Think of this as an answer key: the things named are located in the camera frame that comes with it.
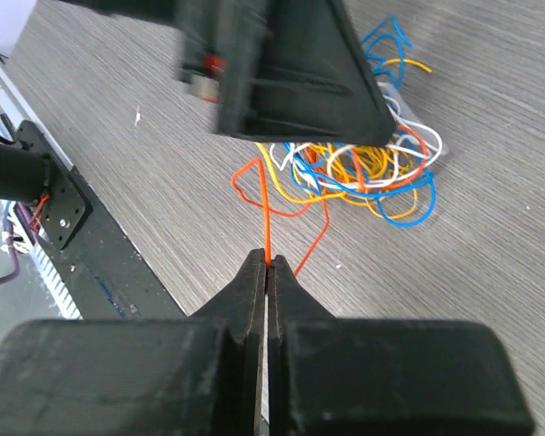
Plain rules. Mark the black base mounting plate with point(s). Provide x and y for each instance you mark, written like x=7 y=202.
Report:
x=104 y=273

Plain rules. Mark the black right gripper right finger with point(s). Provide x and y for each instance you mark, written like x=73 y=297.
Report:
x=342 y=376

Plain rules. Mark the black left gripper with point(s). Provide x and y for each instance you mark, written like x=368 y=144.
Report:
x=282 y=71

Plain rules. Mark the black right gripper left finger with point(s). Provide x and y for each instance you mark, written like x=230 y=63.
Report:
x=200 y=375

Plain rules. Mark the white slotted cable duct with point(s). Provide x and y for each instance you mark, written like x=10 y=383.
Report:
x=53 y=281

